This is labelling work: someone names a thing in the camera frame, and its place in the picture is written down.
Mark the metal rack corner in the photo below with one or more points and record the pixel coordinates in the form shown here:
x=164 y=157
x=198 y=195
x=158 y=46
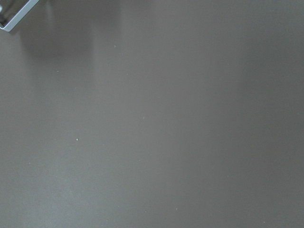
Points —
x=13 y=11

